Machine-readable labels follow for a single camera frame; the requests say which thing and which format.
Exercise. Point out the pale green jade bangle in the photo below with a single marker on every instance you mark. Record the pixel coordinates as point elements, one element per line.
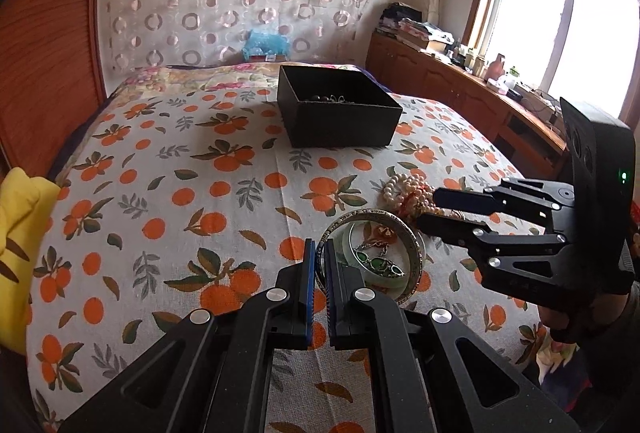
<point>341,254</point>

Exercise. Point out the pile of clothes and books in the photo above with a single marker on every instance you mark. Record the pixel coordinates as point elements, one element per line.
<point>410,28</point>

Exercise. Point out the yellow plush toy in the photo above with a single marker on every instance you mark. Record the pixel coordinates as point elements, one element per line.
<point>20,223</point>

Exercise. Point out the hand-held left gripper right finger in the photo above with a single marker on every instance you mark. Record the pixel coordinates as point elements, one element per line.
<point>329,298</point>

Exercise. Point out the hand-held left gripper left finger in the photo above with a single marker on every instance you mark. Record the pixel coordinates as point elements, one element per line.
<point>309,298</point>

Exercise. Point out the wooden headboard panel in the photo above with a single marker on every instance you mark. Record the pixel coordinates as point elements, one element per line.
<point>50,38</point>

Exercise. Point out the window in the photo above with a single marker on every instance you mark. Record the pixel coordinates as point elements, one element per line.
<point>575,23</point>

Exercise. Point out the person's right hand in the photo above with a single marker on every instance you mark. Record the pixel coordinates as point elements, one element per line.
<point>555,315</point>

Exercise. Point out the floral quilt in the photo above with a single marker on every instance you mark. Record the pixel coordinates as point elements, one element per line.
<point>200,75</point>

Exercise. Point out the engraved silver bangle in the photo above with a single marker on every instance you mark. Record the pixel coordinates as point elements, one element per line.
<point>380,213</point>

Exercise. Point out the black jewelry box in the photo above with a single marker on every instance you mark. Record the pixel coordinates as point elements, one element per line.
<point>340,128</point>

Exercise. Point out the orange fruit print blanket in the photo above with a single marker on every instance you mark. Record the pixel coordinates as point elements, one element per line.
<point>200,163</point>

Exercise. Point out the blue plastic bag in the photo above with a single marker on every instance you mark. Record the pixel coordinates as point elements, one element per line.
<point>265,44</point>

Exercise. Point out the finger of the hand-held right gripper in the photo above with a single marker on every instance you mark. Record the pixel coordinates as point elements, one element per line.
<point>450,228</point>
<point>465,200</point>

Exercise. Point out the row of small bottles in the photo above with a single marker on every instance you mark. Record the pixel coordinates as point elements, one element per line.
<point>470,58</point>

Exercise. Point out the pink bottle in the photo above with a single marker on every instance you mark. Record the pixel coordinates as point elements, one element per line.
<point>496,67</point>

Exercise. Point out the dark blue bedsheet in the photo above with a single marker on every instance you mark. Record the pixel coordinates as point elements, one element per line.
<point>375,80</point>

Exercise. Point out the wooden cabinet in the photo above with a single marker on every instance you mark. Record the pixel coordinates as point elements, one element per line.
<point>440,83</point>

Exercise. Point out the small brown box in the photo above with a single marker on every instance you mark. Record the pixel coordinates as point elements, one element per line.
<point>267,58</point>

